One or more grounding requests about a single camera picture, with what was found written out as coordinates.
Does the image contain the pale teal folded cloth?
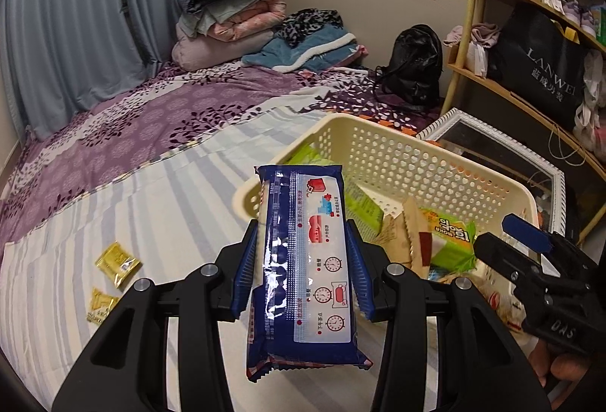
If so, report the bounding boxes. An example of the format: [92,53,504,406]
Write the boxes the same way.
[179,2,237,38]

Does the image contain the lavender folded quilt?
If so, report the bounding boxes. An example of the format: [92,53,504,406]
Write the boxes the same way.
[171,26,275,72]

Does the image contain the white plastic bag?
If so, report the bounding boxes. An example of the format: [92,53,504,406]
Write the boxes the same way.
[466,40,488,78]

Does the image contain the person's right hand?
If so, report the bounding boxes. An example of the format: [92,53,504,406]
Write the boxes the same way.
[530,341,592,382]

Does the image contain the clear round cracker bag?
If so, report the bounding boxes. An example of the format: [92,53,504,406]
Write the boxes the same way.
[466,270,536,337]

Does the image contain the cream perforated plastic basket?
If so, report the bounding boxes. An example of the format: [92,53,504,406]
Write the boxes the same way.
[234,113,540,346]

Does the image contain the pink folded quilt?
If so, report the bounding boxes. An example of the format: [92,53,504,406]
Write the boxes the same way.
[208,0,287,43]

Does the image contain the purple white shoes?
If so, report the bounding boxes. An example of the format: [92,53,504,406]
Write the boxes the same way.
[561,0,597,34]

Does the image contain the green orange snack packet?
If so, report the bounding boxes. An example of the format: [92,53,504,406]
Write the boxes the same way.
[419,206,479,273]

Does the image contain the small yellow snack packet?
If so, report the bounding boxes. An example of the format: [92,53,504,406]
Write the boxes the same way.
[86,288,121,323]
[95,241,142,290]

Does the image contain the purple floral bed sheet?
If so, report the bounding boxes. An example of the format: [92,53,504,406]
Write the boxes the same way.
[0,59,446,247]

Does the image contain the white framed mirror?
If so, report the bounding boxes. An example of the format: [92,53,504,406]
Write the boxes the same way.
[417,107,566,242]

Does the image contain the blue fleece robe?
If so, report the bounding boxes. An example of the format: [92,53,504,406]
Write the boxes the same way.
[241,26,361,74]

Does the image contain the leopard print scarf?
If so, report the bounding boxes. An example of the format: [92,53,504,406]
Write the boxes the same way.
[275,8,344,48]

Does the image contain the black backpack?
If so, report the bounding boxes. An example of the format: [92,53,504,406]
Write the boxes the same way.
[376,23,444,112]

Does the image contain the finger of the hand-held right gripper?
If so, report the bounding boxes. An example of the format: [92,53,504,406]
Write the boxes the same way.
[504,213,590,275]
[475,233,545,294]

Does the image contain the blue white biscuit packet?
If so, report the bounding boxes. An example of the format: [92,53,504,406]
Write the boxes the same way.
[246,163,375,383]

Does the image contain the beige brown snack packet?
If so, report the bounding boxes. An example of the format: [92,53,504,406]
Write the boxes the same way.
[381,196,433,275]

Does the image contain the light blue snack packet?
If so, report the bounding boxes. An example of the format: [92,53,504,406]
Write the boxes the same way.
[428,265,462,282]

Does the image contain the black shopping bag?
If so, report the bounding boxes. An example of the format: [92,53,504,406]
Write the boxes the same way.
[487,2,592,131]

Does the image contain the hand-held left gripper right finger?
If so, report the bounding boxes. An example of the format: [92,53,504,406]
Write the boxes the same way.
[345,219,552,412]

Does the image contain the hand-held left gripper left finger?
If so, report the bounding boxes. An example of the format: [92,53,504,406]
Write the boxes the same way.
[51,218,261,412]

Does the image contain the white pink plastic bags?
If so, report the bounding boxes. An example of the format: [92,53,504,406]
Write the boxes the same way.
[573,47,606,147]

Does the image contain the pink clothes bundle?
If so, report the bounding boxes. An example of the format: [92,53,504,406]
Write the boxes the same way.
[442,23,503,50]

